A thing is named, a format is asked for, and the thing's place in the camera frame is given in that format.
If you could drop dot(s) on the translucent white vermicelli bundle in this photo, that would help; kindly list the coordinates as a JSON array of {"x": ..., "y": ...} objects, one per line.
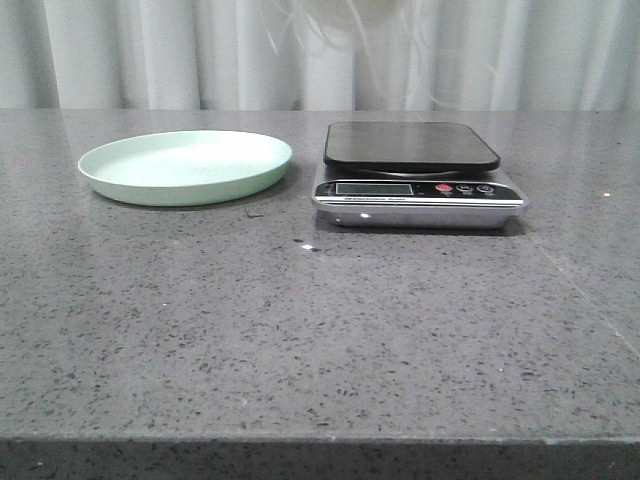
[{"x": 390, "y": 55}]

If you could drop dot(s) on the digital kitchen scale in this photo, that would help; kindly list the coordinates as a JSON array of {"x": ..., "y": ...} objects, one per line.
[{"x": 439, "y": 175}]

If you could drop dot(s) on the light green round plate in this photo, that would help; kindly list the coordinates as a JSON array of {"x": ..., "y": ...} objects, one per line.
[{"x": 186, "y": 168}]

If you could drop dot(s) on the white pleated curtain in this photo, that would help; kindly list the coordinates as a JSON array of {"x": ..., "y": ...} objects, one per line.
[{"x": 215, "y": 55}]

